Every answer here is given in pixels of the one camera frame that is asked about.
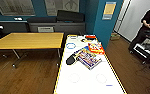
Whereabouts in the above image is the clear white bowl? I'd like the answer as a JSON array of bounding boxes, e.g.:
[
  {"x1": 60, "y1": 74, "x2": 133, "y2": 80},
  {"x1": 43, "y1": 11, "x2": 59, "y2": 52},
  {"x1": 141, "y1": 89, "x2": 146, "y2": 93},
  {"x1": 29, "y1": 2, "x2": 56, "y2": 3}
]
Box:
[{"x1": 65, "y1": 42, "x2": 77, "y2": 50}]

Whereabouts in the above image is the black oval object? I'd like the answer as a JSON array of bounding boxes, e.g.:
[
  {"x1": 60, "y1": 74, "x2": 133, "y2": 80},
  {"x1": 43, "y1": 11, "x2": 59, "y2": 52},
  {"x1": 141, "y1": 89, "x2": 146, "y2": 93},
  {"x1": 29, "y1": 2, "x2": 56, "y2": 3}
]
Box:
[{"x1": 65, "y1": 54, "x2": 78, "y2": 66}]

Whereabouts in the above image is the small red flat item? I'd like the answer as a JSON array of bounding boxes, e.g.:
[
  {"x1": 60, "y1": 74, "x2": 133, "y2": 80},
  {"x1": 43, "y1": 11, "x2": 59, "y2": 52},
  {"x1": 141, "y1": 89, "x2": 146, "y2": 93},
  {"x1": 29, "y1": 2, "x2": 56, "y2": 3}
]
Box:
[{"x1": 85, "y1": 34, "x2": 97, "y2": 41}]

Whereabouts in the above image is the red orange game box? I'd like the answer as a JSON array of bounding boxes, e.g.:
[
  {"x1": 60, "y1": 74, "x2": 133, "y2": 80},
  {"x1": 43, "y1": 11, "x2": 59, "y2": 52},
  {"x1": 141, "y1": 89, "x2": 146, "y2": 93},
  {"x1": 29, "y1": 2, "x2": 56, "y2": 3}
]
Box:
[{"x1": 87, "y1": 41, "x2": 105, "y2": 55}]

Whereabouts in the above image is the black sofa backrest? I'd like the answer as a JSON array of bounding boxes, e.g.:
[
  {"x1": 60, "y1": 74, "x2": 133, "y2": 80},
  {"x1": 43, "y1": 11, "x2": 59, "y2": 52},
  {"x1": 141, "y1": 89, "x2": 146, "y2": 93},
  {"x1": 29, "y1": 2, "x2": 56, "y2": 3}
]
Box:
[{"x1": 56, "y1": 9, "x2": 86, "y2": 23}]

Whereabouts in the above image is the white rectangular flat object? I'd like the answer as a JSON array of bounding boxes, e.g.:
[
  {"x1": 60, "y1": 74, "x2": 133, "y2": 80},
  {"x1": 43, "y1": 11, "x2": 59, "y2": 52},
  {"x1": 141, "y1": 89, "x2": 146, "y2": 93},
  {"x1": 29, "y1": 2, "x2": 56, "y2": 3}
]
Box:
[{"x1": 37, "y1": 26, "x2": 55, "y2": 33}]

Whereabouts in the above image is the yellow air hockey table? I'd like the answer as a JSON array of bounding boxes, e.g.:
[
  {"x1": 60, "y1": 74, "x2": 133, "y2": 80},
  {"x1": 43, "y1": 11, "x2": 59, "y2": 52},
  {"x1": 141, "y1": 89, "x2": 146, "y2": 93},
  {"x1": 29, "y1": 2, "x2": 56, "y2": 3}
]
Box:
[{"x1": 53, "y1": 33, "x2": 128, "y2": 94}]

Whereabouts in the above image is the brown cardboard box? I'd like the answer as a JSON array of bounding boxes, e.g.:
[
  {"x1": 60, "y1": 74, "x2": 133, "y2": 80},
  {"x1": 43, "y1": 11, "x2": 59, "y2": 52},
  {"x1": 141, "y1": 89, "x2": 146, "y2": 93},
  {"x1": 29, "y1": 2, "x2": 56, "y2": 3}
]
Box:
[{"x1": 110, "y1": 32, "x2": 121, "y2": 41}]

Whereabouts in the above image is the interior glass window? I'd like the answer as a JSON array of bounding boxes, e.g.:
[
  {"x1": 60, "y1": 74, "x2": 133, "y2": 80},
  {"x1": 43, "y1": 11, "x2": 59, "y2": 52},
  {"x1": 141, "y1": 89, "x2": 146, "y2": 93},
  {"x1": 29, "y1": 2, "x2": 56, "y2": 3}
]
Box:
[
  {"x1": 0, "y1": 0, "x2": 36, "y2": 17},
  {"x1": 44, "y1": 0, "x2": 81, "y2": 17}
]

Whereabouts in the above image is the yellow wooden table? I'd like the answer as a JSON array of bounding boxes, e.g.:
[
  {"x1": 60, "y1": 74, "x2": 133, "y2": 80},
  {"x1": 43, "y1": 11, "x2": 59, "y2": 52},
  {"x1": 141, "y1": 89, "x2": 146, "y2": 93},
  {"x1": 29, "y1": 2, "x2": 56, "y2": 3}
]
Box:
[{"x1": 0, "y1": 31, "x2": 65, "y2": 69}]

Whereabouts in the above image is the long grey sofa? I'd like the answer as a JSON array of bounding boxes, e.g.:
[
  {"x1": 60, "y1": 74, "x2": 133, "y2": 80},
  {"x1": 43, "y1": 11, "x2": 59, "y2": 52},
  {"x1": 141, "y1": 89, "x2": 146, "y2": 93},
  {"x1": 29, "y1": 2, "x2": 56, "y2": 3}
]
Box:
[{"x1": 0, "y1": 20, "x2": 29, "y2": 34}]

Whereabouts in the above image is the black wheeled cart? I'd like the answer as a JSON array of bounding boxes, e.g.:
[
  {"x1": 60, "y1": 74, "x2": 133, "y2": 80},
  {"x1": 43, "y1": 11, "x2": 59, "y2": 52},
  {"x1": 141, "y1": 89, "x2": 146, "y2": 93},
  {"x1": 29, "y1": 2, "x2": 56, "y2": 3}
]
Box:
[{"x1": 129, "y1": 31, "x2": 150, "y2": 65}]

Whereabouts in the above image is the yellow framed wall sign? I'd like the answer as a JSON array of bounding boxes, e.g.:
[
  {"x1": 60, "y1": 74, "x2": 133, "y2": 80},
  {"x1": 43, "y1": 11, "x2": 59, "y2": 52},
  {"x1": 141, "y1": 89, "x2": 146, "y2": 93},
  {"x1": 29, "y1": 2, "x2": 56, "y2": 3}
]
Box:
[{"x1": 102, "y1": 1, "x2": 118, "y2": 21}]

